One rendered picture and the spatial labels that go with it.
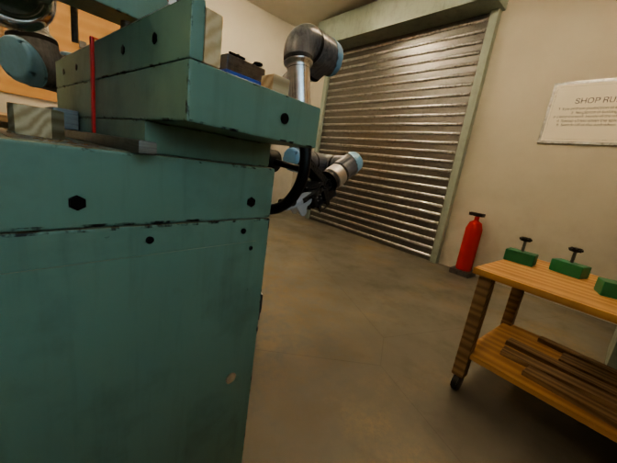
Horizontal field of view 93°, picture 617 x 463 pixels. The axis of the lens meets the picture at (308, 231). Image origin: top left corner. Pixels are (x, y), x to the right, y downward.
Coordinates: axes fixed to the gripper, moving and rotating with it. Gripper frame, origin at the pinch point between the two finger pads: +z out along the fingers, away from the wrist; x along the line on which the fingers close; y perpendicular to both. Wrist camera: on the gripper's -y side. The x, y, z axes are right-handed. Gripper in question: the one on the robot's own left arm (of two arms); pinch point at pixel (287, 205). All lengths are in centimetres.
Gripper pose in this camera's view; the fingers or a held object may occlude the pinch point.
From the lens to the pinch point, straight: 84.5
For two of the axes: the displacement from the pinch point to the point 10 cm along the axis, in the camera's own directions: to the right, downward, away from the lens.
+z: -6.3, 5.5, -5.4
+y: 2.3, 8.0, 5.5
